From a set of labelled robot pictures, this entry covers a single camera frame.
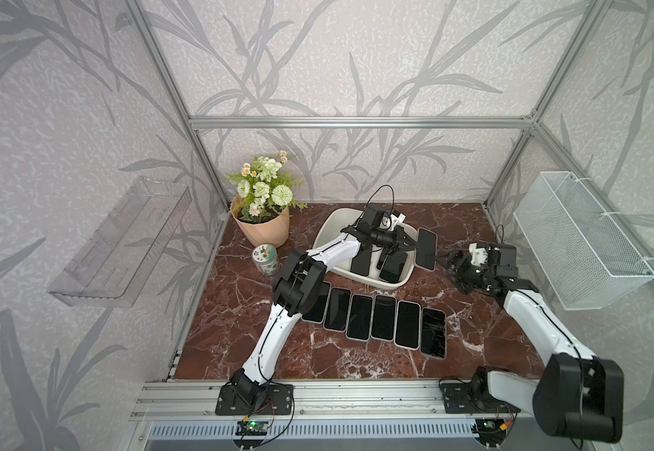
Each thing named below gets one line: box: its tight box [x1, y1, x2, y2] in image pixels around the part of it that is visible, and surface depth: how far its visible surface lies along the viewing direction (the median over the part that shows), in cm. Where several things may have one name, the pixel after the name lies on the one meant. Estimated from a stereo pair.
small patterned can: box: [251, 243, 280, 278], surface depth 96 cm
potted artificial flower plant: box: [226, 150, 308, 249], surface depth 88 cm
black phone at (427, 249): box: [414, 226, 438, 272], surface depth 94 cm
